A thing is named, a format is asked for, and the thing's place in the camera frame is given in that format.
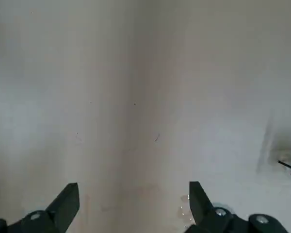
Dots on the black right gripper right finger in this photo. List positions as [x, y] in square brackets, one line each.
[201, 206]

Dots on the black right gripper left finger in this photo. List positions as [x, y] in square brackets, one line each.
[60, 206]

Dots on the clear liquid spill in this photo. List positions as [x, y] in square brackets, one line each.
[183, 211]

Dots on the thin black rod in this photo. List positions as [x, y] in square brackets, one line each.
[287, 165]

